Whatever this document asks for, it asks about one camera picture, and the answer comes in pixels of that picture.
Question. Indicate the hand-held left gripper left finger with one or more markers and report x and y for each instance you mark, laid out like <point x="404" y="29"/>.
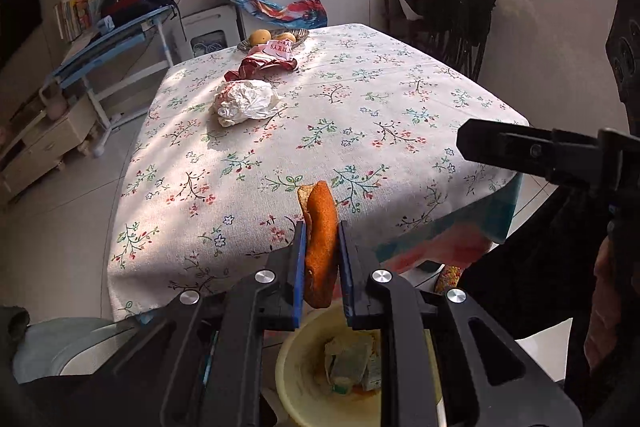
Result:
<point x="299" y="277"/>

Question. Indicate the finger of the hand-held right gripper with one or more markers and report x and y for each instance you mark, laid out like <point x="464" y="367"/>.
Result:
<point x="505" y="147"/>

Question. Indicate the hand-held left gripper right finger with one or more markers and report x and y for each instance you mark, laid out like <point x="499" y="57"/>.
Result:
<point x="346" y="277"/>

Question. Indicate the narrow orange peel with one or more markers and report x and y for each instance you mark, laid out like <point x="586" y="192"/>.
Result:
<point x="320" y="237"/>

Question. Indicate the yellow plastic basin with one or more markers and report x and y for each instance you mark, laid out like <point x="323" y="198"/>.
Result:
<point x="300" y="372"/>

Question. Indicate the person's right hand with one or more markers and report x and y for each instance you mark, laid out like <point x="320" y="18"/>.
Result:
<point x="602" y="302"/>

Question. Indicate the black chair with clothes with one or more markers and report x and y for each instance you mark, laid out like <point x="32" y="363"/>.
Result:
<point x="450" y="22"/>

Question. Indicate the floral tablecloth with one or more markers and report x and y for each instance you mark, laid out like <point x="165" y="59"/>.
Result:
<point x="320" y="132"/>

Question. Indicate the crumpled white plastic bag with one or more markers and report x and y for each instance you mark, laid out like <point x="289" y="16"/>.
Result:
<point x="245" y="102"/>

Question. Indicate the red snack packaging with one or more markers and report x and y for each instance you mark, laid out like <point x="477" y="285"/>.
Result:
<point x="262" y="62"/>

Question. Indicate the woven fruit plate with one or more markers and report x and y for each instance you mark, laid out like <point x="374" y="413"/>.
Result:
<point x="297" y="38"/>

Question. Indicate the small yellow fruit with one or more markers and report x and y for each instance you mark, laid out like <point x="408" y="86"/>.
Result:
<point x="286" y="38"/>

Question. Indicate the round yellow fruit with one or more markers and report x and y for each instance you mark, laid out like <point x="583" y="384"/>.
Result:
<point x="259" y="38"/>

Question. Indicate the grey-green stool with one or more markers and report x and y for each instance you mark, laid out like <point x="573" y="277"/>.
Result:
<point x="65" y="347"/>

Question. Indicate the white floor appliance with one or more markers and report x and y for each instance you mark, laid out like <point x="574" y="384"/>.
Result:
<point x="210" y="32"/>

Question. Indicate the cream TV cabinet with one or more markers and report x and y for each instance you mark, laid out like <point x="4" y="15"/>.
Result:
<point x="45" y="142"/>

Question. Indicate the blue study desk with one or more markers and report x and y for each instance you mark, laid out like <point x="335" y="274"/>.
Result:
<point x="115" y="42"/>

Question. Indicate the pink kettlebell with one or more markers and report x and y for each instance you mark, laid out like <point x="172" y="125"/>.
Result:
<point x="54" y="104"/>

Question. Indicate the row of books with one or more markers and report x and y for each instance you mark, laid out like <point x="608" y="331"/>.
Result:
<point x="75" y="14"/>

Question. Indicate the black television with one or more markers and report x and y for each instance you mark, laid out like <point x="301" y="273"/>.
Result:
<point x="17" y="2"/>

